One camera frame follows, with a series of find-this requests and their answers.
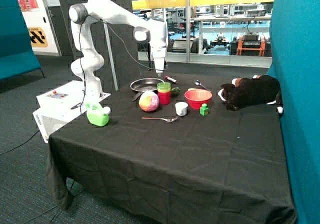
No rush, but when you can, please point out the black tablecloth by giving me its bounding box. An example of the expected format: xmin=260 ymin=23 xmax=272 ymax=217
xmin=45 ymin=74 xmax=297 ymax=224

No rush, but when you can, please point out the red marker pen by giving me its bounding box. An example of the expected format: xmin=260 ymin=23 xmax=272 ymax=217
xmin=165 ymin=76 xmax=177 ymax=84

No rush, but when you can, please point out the green toy pepper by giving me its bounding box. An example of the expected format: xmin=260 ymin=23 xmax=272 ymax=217
xmin=171 ymin=87 xmax=181 ymax=96

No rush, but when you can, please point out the metal spoon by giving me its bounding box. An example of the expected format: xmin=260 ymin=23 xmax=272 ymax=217
xmin=194 ymin=80 xmax=211 ymax=92
xmin=142 ymin=116 xmax=178 ymax=123

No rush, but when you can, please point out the black brown plush dog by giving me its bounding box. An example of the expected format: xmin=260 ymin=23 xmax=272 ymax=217
xmin=218 ymin=75 xmax=284 ymax=115

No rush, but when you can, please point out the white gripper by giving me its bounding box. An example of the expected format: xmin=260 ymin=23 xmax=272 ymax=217
xmin=151 ymin=46 xmax=167 ymax=77

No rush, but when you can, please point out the metal spoon back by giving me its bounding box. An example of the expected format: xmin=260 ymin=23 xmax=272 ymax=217
xmin=194 ymin=80 xmax=211 ymax=92

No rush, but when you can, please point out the yellow plastic cup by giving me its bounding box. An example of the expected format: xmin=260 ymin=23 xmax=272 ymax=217
xmin=157 ymin=88 xmax=171 ymax=93

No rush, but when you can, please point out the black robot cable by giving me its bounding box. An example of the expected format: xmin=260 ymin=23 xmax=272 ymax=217
xmin=0 ymin=15 xmax=166 ymax=156

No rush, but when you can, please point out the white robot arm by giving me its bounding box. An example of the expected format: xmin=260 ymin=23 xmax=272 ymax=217
xmin=68 ymin=0 xmax=168 ymax=102

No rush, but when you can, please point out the white small cup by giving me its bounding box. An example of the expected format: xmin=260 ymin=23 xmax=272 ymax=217
xmin=175 ymin=102 xmax=189 ymax=117

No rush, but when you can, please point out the black yellow sign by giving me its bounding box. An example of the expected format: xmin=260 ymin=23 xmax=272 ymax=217
xmin=28 ymin=27 xmax=48 ymax=48

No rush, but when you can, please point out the multicolour plush ball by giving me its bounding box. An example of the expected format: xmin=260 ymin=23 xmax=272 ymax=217
xmin=138 ymin=91 xmax=159 ymax=112

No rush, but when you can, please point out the black tripod stand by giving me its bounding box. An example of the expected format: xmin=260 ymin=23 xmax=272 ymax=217
xmin=137 ymin=8 xmax=152 ymax=71

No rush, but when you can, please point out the metal spoon front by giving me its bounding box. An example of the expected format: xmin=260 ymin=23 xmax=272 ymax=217
xmin=142 ymin=116 xmax=178 ymax=123

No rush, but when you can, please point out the pink plastic cup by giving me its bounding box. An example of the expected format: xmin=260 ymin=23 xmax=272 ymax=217
xmin=157 ymin=91 xmax=171 ymax=105

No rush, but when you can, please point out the red plastic bowl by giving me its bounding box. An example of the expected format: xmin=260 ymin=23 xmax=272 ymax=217
xmin=184 ymin=89 xmax=213 ymax=110

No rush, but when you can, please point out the black pen on base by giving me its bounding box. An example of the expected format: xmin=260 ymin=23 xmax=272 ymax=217
xmin=70 ymin=102 xmax=84 ymax=110

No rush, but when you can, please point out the orange black machine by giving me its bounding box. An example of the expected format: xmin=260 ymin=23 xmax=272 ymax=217
xmin=236 ymin=32 xmax=266 ymax=57

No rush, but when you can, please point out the teal partition right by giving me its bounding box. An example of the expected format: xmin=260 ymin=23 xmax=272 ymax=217
xmin=269 ymin=0 xmax=320 ymax=224

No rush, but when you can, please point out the green toy block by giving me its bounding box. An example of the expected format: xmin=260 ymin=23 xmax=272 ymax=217
xmin=199 ymin=103 xmax=209 ymax=116

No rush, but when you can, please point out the green plastic cup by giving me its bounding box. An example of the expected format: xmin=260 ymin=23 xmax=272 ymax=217
xmin=157 ymin=82 xmax=171 ymax=89

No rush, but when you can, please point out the green toy watering can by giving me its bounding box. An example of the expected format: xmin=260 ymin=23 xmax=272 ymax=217
xmin=85 ymin=102 xmax=111 ymax=127

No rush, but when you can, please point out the black frying pan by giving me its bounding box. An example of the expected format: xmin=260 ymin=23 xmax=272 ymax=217
xmin=130 ymin=77 xmax=164 ymax=102

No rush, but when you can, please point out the teal sofa left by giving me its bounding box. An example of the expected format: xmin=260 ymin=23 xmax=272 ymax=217
xmin=0 ymin=0 xmax=42 ymax=80

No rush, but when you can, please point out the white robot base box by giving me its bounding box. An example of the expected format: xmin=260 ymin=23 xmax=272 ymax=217
xmin=32 ymin=80 xmax=112 ymax=144

